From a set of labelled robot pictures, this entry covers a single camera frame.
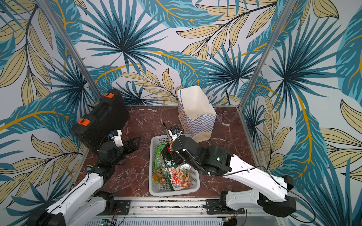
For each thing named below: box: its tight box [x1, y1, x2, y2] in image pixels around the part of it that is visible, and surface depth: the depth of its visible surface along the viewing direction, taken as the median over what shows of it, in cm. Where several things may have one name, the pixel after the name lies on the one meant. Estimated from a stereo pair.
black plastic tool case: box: [71, 88, 130, 153], surface depth 83 cm
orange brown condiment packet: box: [152, 169, 167, 185], surface depth 81 cm
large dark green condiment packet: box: [161, 141, 192, 192], surface depth 76 cm
